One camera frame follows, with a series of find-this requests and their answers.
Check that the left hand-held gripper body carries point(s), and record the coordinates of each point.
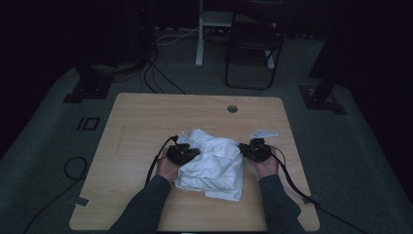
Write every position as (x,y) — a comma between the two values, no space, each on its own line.
(178,152)

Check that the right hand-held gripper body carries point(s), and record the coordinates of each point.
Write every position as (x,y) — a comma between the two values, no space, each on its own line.
(259,150)

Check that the white skirt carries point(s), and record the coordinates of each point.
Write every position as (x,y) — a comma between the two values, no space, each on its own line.
(211,169)

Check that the person's right hand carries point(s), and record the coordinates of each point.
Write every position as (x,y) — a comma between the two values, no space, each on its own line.
(268,167)

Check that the person's left hand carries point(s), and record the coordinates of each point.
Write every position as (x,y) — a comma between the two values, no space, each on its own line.
(167,169)

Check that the black square stand base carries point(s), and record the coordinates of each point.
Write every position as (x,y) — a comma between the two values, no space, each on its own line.
(92,87)

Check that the round grey stand base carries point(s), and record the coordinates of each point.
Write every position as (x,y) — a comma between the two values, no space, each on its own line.
(112,67)

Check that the black folding chair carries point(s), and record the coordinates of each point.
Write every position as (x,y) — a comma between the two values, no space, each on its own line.
(253,35)

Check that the dark equipment stand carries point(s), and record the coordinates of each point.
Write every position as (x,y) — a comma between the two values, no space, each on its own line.
(130,32)

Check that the black stand with base plate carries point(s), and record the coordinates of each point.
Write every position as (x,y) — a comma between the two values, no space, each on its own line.
(321,100)

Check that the white desk frame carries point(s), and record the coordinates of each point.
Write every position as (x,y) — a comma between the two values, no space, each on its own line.
(199,39)

